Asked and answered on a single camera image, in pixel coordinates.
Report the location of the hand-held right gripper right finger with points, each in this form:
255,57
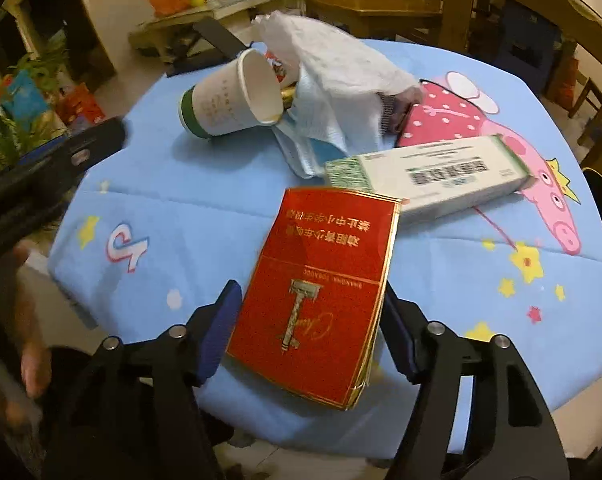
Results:
400,340

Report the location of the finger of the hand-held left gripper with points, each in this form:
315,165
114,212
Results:
98,140

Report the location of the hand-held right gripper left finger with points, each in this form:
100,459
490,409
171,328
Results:
216,332

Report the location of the red cigarette box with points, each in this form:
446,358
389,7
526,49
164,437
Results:
311,310

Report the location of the white paper cup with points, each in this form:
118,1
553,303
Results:
221,105

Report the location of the blue face mask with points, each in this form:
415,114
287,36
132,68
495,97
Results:
311,132

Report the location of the white tissue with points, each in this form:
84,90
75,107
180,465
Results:
341,75

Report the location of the person's left hand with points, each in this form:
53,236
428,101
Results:
31,360

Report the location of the red cardboard box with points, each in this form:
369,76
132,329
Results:
78,105

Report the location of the blue cardboard box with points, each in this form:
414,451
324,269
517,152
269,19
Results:
23,96

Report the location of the green potted plant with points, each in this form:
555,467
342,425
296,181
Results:
36,67

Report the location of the blue printed tablecloth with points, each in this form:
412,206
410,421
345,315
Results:
181,200

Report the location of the low coffee table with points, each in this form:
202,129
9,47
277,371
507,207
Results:
181,27

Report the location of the black folding stand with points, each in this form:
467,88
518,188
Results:
213,42

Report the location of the cream cabinet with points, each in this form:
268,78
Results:
11,10

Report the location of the white green medicine box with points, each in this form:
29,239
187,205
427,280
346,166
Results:
446,180

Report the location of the red white wrapper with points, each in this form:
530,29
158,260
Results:
276,66

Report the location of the gold foil wrapper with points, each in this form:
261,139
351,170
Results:
287,96

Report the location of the dark striped wrapper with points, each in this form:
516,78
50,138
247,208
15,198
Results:
397,110

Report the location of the blue plastic stool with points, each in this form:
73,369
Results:
521,35

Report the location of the wooden dining table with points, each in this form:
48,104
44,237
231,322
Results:
463,10

